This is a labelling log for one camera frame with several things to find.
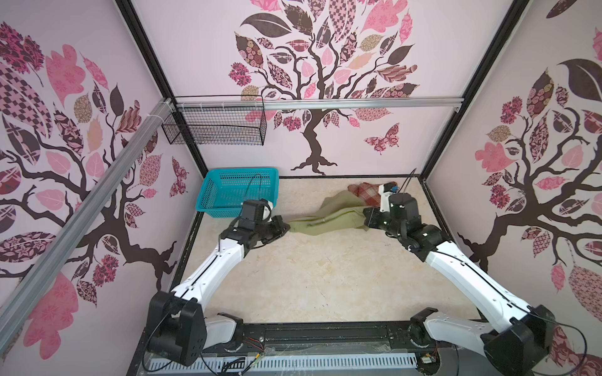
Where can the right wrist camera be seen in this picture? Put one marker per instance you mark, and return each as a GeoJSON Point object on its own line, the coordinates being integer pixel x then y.
{"type": "Point", "coordinates": [385, 191]}

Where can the white slotted cable duct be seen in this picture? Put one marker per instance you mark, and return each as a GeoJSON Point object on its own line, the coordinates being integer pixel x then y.
{"type": "Point", "coordinates": [281, 364]}

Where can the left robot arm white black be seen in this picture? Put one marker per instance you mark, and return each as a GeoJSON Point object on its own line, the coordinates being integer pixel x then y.
{"type": "Point", "coordinates": [178, 329]}

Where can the aluminium rail back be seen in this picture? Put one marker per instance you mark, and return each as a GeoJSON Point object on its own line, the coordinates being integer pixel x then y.
{"type": "Point", "coordinates": [277, 105]}

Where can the aluminium rail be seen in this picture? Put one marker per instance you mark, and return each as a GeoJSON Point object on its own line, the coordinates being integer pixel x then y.
{"type": "Point", "coordinates": [277, 105]}
{"type": "Point", "coordinates": [35, 284]}

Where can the teal plastic basket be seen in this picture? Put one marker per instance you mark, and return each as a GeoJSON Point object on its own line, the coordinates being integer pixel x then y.
{"type": "Point", "coordinates": [224, 191]}

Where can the olive green skirt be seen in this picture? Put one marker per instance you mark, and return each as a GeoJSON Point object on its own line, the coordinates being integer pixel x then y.
{"type": "Point", "coordinates": [340, 212]}

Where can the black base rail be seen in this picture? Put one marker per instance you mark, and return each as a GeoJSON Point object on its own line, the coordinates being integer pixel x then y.
{"type": "Point", "coordinates": [372, 337]}

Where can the aluminium rail left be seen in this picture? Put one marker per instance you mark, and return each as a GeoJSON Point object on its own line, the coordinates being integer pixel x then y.
{"type": "Point", "coordinates": [35, 284]}

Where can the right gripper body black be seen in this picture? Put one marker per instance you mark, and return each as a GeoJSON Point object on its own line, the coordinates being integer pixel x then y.
{"type": "Point", "coordinates": [382, 220]}

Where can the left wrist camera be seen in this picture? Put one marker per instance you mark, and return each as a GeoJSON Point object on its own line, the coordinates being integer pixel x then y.
{"type": "Point", "coordinates": [267, 207]}

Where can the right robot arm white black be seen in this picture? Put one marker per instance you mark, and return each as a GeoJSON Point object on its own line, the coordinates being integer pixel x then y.
{"type": "Point", "coordinates": [515, 336]}

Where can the red plaid skirt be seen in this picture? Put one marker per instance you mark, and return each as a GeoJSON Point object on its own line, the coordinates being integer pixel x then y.
{"type": "Point", "coordinates": [368, 192]}

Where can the black wire basket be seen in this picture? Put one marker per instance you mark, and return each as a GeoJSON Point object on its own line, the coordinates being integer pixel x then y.
{"type": "Point", "coordinates": [237, 120]}

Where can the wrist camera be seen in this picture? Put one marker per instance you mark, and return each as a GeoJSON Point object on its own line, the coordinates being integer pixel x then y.
{"type": "Point", "coordinates": [267, 207]}
{"type": "Point", "coordinates": [385, 191]}

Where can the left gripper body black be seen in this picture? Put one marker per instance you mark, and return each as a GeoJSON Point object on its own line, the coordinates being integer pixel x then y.
{"type": "Point", "coordinates": [269, 230]}

